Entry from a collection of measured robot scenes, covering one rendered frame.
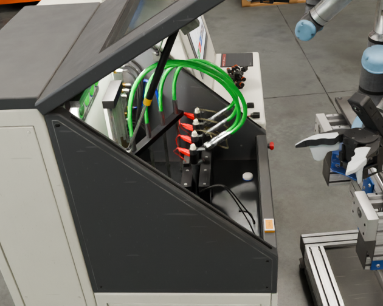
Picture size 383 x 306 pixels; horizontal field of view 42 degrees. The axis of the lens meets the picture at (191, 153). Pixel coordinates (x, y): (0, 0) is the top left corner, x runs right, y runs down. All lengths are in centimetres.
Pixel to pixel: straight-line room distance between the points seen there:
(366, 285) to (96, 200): 145
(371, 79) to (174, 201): 91
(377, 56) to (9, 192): 131
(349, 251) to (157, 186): 145
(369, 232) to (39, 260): 100
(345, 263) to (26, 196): 160
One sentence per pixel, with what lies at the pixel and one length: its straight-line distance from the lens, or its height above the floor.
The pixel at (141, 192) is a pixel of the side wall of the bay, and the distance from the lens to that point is 136.
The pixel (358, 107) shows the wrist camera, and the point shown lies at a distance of 105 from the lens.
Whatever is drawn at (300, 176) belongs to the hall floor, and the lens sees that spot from 337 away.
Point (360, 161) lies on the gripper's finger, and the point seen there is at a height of 147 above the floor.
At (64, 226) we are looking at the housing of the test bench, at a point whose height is 108.
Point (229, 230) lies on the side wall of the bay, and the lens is 143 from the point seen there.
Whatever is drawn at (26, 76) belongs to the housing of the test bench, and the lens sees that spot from 139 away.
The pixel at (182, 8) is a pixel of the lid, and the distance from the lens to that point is 108.
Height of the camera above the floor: 204
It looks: 34 degrees down
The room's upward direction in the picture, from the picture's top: 5 degrees counter-clockwise
